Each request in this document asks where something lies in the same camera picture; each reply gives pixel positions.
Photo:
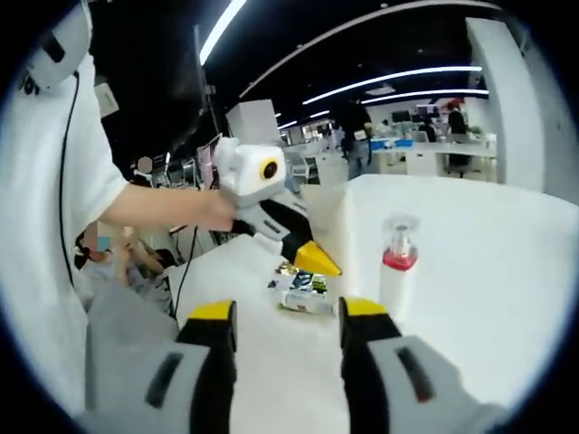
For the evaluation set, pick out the long white office desk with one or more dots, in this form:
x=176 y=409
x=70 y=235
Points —
x=425 y=160

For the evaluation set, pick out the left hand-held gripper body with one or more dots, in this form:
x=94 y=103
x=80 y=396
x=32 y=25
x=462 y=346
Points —
x=244 y=176

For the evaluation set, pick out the clear plastic sachet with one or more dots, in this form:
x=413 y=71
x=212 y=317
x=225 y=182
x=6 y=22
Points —
x=276 y=285

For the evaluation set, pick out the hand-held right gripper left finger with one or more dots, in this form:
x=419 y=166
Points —
x=212 y=370

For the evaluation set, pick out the person's white shirt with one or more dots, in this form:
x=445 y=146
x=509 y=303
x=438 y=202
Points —
x=36 y=181

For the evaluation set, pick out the gold skincare sachet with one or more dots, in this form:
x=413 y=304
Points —
x=286 y=268

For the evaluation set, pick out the white ceiling air conditioner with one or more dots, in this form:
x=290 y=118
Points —
x=107 y=101

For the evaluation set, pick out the person's left hand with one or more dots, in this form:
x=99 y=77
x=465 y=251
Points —
x=217 y=210

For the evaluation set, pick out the white chest-worn device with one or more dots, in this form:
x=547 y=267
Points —
x=50 y=63

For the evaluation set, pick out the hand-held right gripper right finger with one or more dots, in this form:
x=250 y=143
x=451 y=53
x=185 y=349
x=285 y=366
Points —
x=362 y=370

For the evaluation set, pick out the row of ceiling light strips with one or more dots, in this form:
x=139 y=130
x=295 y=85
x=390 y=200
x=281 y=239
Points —
x=221 y=27

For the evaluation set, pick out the red-collared pump skincare bottle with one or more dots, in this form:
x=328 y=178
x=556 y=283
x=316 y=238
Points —
x=398 y=289

